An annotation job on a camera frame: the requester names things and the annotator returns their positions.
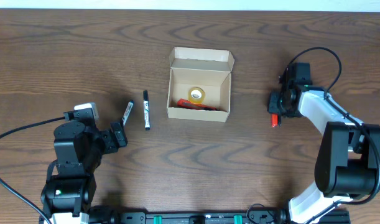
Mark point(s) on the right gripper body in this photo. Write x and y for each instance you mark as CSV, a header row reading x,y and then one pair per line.
x,y
275,105

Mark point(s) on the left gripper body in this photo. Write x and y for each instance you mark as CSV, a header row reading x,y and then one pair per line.
x,y
107,137

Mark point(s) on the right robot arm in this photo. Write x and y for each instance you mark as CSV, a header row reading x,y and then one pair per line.
x,y
347,169

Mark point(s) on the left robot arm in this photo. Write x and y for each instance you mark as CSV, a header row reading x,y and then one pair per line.
x,y
70,184

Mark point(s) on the black whiteboard marker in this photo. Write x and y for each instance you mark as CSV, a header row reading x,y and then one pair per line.
x,y
146,110

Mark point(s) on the yellow tape roll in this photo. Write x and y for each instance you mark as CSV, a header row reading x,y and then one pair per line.
x,y
196,95

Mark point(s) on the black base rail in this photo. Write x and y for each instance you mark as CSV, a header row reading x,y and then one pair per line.
x,y
102,214

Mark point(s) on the blue whiteboard marker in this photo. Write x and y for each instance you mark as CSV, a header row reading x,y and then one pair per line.
x,y
127,112

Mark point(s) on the open cardboard box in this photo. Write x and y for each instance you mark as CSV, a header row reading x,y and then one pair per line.
x,y
200,84

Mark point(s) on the red and black stapler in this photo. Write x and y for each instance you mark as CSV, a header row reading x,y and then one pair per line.
x,y
275,120

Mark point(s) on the red utility knife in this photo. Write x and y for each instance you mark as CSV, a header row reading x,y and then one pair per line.
x,y
193,106

